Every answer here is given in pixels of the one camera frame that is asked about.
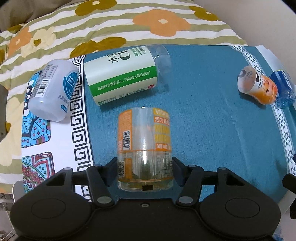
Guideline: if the clear cup with orange label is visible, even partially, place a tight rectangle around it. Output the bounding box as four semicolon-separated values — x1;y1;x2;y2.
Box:
117;107;174;191

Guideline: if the blue transparent plastic cup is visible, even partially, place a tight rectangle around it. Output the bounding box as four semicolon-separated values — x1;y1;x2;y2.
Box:
269;70;295;108

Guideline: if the orange cartoon print cup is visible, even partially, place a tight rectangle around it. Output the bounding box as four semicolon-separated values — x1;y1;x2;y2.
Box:
237;66;278;105

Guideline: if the white frosted plastic cup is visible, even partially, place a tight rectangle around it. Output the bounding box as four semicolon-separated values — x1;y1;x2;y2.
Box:
28;59;79;122

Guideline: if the blue patterned table mat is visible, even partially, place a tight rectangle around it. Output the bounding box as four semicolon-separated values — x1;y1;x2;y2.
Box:
21;45;295;210

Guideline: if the white folding table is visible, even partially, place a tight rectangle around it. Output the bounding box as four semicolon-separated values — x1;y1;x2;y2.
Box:
12;180;25;203

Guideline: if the floral striped quilt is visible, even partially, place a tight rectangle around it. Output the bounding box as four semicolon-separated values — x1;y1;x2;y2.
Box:
1;1;245;193

